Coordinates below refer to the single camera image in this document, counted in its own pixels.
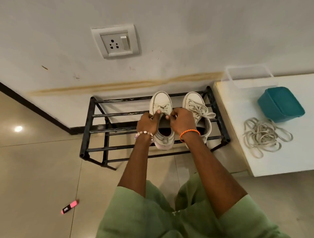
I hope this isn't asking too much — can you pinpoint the person's left hand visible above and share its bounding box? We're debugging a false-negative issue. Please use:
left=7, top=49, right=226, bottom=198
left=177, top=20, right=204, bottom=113
left=136, top=110, right=163, bottom=138

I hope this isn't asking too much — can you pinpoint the person's right hand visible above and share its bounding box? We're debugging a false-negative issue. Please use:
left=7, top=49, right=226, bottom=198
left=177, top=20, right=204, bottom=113
left=165, top=107, right=199, bottom=136

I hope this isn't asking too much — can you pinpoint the white sneaker with laces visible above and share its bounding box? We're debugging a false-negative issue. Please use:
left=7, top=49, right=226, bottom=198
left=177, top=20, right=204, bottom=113
left=149, top=91, right=176, bottom=150
left=182, top=92, right=216, bottom=149

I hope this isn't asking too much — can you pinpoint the person's left forearm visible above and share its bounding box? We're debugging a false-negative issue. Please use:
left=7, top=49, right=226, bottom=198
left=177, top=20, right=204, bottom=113
left=118, top=134, right=154, bottom=198

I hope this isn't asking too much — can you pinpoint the person's right forearm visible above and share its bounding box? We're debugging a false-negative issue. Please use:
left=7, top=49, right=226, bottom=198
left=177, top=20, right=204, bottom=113
left=180, top=132, right=248, bottom=219

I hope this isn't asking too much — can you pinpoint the black metal shoe rack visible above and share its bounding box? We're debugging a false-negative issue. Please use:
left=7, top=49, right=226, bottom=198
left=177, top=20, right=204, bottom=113
left=79, top=86, right=231, bottom=171

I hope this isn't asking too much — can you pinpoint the clear plastic container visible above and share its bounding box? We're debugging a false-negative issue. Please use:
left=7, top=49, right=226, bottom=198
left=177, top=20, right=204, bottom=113
left=221, top=64, right=279, bottom=89

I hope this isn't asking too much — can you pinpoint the tangle of beige shoelaces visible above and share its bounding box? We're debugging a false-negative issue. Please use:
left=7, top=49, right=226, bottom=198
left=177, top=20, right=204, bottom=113
left=243, top=117, right=294, bottom=159

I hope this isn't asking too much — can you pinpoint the person's green garment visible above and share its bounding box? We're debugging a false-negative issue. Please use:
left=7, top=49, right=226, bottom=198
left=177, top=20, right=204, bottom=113
left=96, top=173, right=290, bottom=238

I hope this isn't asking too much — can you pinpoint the teal plastic container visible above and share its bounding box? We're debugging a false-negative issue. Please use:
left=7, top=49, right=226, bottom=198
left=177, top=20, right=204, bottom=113
left=257, top=86, right=305, bottom=123

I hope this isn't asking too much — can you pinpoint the pink highlighter pen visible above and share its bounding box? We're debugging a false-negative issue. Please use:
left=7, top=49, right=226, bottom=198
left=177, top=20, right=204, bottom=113
left=61, top=200, right=79, bottom=215

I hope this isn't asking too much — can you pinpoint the pale beaded bracelet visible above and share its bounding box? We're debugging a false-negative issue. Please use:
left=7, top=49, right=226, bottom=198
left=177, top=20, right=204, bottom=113
left=134, top=131, right=154, bottom=144

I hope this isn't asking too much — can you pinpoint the orange thread bracelet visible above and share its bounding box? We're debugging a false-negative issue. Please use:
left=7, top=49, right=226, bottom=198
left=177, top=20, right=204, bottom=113
left=179, top=129, right=201, bottom=143

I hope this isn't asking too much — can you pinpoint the white wall socket with switch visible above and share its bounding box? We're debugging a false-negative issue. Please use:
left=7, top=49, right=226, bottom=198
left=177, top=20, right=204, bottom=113
left=91, top=24, right=139, bottom=59

